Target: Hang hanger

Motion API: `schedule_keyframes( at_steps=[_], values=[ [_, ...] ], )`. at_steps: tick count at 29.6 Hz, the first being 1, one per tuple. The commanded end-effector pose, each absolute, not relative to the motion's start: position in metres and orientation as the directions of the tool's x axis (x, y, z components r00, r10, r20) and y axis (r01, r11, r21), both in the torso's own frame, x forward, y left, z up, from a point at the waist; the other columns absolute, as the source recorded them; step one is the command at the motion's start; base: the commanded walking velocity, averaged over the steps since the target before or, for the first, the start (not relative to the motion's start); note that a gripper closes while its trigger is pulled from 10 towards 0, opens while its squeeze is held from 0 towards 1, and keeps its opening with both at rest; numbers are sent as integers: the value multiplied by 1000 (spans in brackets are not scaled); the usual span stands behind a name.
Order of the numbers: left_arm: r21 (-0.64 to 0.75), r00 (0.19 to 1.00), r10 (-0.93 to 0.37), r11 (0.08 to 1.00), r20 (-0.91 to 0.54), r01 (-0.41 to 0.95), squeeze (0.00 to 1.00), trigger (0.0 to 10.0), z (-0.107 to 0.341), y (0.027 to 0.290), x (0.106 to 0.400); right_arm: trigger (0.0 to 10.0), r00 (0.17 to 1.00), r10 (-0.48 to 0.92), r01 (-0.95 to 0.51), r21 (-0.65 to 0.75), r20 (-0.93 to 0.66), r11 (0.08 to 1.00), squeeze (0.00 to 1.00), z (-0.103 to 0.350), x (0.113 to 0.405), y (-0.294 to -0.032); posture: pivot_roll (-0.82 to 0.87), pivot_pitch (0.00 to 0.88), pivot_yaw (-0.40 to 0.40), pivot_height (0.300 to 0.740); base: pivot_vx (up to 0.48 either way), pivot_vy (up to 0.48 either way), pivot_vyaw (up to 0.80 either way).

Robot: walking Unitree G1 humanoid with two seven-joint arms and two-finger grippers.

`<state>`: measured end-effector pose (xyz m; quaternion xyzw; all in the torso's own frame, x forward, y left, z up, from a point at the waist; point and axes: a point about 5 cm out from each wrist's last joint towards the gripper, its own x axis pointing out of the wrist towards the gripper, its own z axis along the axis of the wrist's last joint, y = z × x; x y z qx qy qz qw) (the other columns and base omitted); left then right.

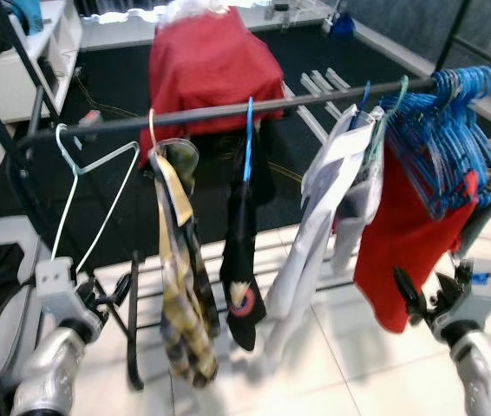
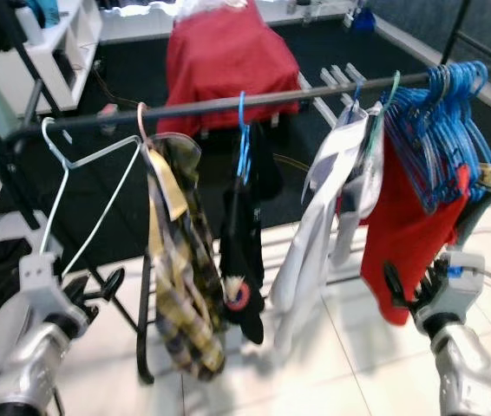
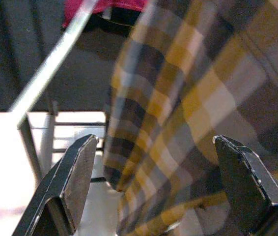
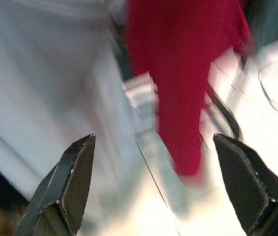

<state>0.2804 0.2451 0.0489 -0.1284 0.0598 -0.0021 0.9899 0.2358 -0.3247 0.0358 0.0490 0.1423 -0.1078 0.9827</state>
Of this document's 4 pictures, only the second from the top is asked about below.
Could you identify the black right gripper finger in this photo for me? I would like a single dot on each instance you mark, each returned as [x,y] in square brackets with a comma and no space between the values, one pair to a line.
[436,277]
[397,286]

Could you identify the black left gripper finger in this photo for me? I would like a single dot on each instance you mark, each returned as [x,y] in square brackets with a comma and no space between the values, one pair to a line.
[114,284]

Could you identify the white collared shirt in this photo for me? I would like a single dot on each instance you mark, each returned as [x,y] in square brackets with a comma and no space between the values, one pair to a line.
[306,234]

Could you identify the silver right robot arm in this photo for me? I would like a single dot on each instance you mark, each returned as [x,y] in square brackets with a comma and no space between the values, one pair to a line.
[467,373]

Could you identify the pink hanger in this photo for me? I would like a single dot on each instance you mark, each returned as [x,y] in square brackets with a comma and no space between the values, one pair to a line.
[141,121]

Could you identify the green plastic hanger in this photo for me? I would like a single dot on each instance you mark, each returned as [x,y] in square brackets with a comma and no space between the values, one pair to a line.
[393,87]

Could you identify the bright red garment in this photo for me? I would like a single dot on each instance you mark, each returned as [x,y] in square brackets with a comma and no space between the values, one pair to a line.
[402,251]

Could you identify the yellow plaid shirt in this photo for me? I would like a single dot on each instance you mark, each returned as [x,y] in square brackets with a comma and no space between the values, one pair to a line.
[185,329]

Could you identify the grey shorts with printed waistband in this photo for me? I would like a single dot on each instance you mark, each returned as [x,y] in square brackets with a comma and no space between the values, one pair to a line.
[367,173]

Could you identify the bunch of blue plastic hangers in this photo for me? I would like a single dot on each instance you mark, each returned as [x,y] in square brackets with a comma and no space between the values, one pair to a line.
[436,139]

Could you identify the black floor mat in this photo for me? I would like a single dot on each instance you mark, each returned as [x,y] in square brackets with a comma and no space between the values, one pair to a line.
[124,87]

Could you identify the white slatted panel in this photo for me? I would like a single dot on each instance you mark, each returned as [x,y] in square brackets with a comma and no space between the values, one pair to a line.
[337,82]

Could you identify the black metal clothes rack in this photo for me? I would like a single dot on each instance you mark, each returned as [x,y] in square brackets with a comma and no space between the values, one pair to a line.
[297,98]

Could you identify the white shelf unit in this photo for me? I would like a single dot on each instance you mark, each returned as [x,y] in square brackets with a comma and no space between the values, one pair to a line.
[37,78]

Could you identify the dark red cloth cover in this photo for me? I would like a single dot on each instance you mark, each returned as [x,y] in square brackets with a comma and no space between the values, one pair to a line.
[228,61]

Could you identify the teal bag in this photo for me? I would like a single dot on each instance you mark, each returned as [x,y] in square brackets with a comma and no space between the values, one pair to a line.
[42,10]

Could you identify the white cloth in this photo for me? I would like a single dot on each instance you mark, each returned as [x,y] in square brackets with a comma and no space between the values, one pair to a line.
[211,9]

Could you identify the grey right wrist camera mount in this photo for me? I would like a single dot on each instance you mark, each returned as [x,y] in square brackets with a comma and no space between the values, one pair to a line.
[458,290]

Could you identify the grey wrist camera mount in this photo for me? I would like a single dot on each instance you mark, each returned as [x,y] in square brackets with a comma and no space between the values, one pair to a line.
[42,277]
[458,290]

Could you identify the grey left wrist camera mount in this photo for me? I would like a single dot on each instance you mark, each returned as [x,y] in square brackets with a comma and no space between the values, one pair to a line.
[42,277]

